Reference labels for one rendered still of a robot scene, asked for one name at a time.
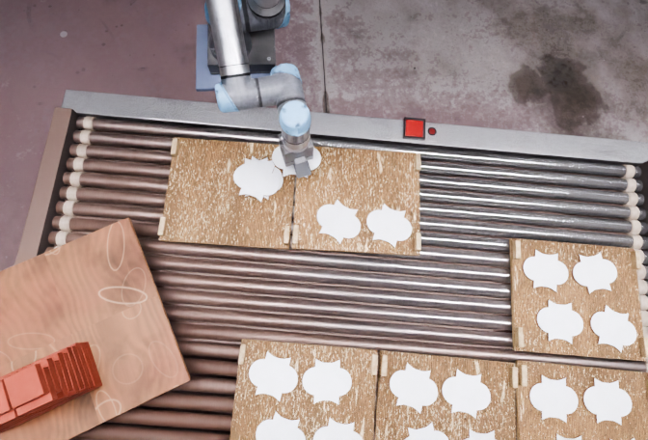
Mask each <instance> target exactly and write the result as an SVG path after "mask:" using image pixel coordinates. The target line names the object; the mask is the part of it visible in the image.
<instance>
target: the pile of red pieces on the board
mask: <svg viewBox="0 0 648 440"><path fill-rule="evenodd" d="M100 386H102V383H101V380H100V377H99V374H98V371H97V367H96V364H95V359H94V356H93V354H92V351H91V348H90V345H89V342H83V343H75V344H71V345H69V346H67V347H65V348H63V349H60V350H58V351H56V352H54V353H52V354H50V355H48V356H45V357H43V358H41V359H39V360H38V361H36V362H33V363H32V364H29V365H27V366H24V367H22V368H20V369H18V370H16V371H12V372H10V373H8V374H6V375H3V376H1V377H0V433H2V432H4V431H6V430H8V429H11V428H13V427H15V426H18V425H21V424H23V423H25V422H27V421H29V420H31V419H33V418H36V417H38V416H39V415H41V414H43V413H45V412H47V411H50V410H52V409H54V408H56V407H57V406H60V405H62V404H64V403H66V402H68V401H70V400H72V399H76V398H78V397H80V396H82V395H84V394H86V393H88V392H90V391H92V390H94V389H96V388H98V387H100Z"/></svg>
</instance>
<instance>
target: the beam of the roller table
mask: <svg viewBox="0 0 648 440"><path fill-rule="evenodd" d="M62 108H70V109H73V110H74V111H75V112H76V113H77V114H78V115H79V116H80V117H96V118H98V119H108V120H119V121H130V122H140V123H151V124H172V125H183V126H193V127H204V128H215V129H225V130H237V131H248V132H258V133H269V134H281V133H282V130H281V124H280V118H279V113H278V109H276V108H265V107H259V108H254V109H248V110H241V111H239V112H237V111H236V112H228V113H223V112H222V111H220V109H219V107H218V103H212V102H201V101H191V100H180V99H169V98H159V97H148V96H128V95H117V94H106V93H96V92H85V91H74V90H66V92H65V96H64V100H63V104H62ZM310 117H311V122H310V137H312V138H323V139H334V140H344V141H355V142H366V143H377V144H388V145H398V146H409V147H420V148H430V149H441V150H453V151H473V152H484V153H494V154H505V155H516V156H527V157H538V158H549V159H559V160H570V161H580V162H591V163H603V164H613V165H633V166H635V167H636V166H638V165H640V164H642V163H644V162H646V161H648V143H647V142H637V141H626V140H615V139H605V138H594V137H583V136H573V135H562V134H551V133H541V132H530V131H520V130H509V129H498V128H488V127H477V126H466V125H456V124H435V123H425V140H424V141H420V140H410V139H402V137H403V120H393V119H382V118H371V117H361V116H350V115H340V114H329V113H318V112H310ZM429 127H434V128H436V130H437V133H436V134H435V135H433V136H431V135H429V134H428V132H427V130H428V128H429Z"/></svg>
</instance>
